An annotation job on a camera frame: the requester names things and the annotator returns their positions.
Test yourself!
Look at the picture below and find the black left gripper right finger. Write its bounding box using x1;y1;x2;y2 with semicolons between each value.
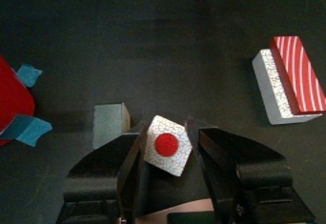
185;116;317;224

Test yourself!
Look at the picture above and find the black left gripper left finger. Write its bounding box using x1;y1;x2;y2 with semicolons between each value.
55;121;150;224

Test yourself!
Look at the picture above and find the white sushi roll red centre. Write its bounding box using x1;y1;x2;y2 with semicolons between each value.
143;114;194;177

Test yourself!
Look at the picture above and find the blue tape piece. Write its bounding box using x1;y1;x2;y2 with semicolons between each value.
0;114;54;148
15;63;43;89

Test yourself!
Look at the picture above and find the red striped nigiri sushi toy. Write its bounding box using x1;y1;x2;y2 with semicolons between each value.
252;35;326;126

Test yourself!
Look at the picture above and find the grey-green wooden block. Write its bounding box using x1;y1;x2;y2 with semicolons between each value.
93;102;133;151

